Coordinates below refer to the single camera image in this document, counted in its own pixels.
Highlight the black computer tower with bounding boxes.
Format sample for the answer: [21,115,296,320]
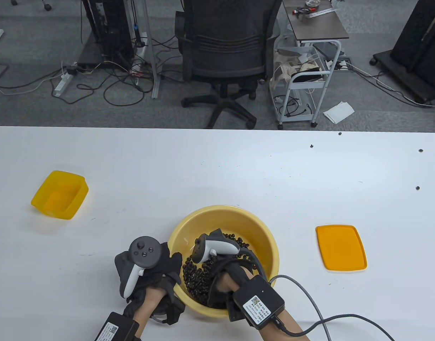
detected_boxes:
[81,0,136,71]

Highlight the grey laptop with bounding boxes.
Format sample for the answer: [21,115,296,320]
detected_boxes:
[313,42,346,60]

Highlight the person's left forearm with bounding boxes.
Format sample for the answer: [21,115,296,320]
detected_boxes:
[134,288,167,338]

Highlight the thin black cart cable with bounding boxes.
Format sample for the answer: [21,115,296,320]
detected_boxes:
[274,95,313,117]

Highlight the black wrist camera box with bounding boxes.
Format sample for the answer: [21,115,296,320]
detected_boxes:
[232,275,285,327]
[94,312,140,341]

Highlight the white rolling cart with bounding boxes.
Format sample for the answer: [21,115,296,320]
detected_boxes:
[269,36,342,130]

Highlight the beige fabric straps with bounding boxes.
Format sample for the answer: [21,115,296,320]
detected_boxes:
[271,53,321,93]

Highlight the tangled black floor cables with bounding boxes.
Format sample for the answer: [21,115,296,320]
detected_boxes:
[61,60,158,107]

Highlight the white ruler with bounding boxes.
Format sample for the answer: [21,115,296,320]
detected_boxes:
[307,8,337,18]

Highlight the orange container lid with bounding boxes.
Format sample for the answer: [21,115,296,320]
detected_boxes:
[315,224,368,272]

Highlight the white folded paper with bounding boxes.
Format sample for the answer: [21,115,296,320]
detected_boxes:
[323,102,355,124]

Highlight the person's left hand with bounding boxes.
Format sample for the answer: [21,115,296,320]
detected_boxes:
[114,243,186,325]

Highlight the pile of coffee beans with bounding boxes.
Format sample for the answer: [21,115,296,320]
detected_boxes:
[182,233,250,306]

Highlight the grey white handheld controller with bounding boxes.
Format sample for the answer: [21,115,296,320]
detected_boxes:
[122,236,162,299]
[192,229,268,281]

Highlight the person's right hand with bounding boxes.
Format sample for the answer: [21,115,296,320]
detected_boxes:
[206,258,260,322]

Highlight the yellow plastic basin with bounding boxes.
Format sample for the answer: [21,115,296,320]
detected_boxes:
[167,205,280,318]

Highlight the brown side table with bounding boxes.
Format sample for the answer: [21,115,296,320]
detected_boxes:
[282,0,349,42]

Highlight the orange plastic container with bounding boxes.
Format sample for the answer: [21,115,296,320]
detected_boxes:
[31,170,89,220]

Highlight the black mesh office chair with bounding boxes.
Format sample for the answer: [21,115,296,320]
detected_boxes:
[175,0,282,129]

